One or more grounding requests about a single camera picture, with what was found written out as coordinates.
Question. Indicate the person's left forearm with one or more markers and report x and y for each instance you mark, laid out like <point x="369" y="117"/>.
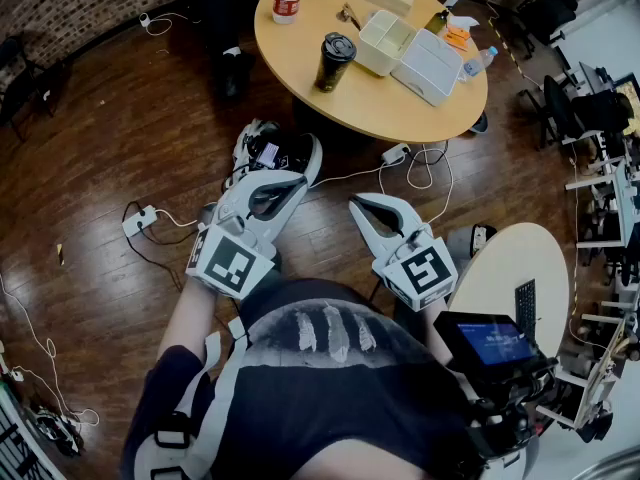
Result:
<point x="187" y="313"/>

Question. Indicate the yellow paper scrap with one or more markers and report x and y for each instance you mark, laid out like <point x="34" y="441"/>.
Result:
<point x="60" y="255"/>

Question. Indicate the black chest-mounted monitor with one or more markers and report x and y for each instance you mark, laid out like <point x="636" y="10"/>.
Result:
<point x="500" y="340"/>

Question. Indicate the white desk frame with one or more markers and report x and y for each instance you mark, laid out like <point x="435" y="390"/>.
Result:
<point x="622" y="203"/>

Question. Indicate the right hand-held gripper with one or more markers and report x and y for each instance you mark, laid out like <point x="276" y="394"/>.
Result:
<point x="425" y="275"/>

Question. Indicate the white divided container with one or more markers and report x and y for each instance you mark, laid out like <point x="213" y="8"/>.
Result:
<point x="385" y="43"/>

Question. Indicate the wooden board stand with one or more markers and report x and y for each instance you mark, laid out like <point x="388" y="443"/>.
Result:
<point x="602" y="373"/>

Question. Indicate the person's black t-shirt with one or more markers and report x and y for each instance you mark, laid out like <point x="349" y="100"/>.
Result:
<point x="325" y="418"/>

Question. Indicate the black keyboard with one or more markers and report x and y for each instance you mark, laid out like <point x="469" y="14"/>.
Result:
<point x="526" y="308"/>

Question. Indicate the black travel coffee cup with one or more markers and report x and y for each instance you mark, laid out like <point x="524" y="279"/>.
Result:
<point x="330" y="75"/>

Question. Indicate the white power strip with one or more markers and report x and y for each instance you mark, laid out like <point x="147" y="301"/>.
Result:
<point x="396" y="153"/>
<point x="140" y="220"/>

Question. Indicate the black office chair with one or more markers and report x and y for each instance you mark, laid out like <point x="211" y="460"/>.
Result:
<point x="547" y="10"/>
<point x="595" y="108"/>

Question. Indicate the person's right forearm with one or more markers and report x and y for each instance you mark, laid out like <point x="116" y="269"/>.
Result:
<point x="435" y="333"/>

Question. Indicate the black folding chair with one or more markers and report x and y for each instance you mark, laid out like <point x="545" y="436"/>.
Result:
<point x="12" y="68"/>

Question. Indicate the black metal rack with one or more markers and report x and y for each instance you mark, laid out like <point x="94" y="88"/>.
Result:
<point x="10" y="438"/>

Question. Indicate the clear water bottle blue cap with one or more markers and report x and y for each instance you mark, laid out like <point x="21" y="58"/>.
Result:
<point x="475" y="65"/>

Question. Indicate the brown metal clip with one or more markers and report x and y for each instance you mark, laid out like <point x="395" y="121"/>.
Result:
<point x="348" y="16"/>

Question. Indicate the black and white small pouch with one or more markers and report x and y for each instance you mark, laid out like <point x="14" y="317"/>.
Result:
<point x="482" y="235"/>

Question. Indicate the dark olive pump bottle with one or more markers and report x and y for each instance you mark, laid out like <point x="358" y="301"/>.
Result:
<point x="436" y="23"/>

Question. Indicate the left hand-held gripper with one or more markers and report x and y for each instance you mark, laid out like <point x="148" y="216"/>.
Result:
<point x="230" y="265"/>

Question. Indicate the white container lid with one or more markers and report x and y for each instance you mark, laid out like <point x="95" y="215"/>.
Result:
<point x="430" y="68"/>

